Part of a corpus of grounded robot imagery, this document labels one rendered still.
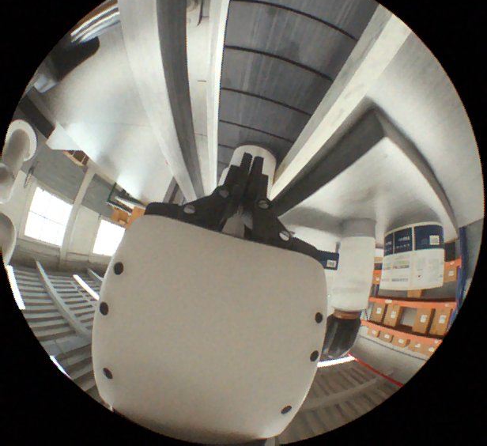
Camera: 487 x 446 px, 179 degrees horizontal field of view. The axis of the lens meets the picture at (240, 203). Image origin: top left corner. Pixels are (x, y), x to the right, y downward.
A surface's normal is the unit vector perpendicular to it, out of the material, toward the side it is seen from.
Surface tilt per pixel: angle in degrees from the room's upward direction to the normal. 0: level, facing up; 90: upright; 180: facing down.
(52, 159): 90
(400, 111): 0
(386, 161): 0
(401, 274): 90
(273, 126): 0
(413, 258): 90
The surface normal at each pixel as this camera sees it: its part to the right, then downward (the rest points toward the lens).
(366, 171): -0.24, 0.91
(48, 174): 0.97, 0.23
